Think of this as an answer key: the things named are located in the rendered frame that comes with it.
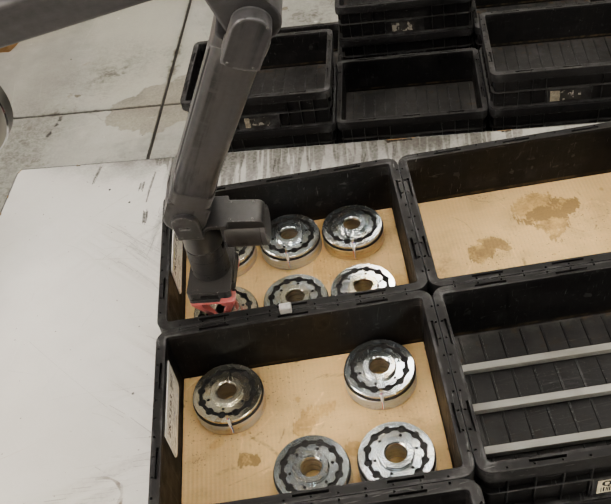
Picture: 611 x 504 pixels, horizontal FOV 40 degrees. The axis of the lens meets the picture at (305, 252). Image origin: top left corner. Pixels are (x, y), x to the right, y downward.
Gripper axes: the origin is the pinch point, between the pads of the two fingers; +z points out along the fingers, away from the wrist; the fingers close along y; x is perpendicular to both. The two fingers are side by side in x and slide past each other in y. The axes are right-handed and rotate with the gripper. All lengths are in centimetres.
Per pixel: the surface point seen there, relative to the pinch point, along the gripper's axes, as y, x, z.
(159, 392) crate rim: -19.7, 5.8, -6.0
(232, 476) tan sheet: -27.3, -3.1, 3.7
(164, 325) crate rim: -8.0, 6.8, -5.9
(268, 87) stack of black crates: 113, 5, 39
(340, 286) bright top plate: 3.4, -18.3, 1.0
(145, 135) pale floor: 161, 63, 90
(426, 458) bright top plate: -27.6, -29.5, 0.5
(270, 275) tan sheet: 9.5, -6.3, 4.1
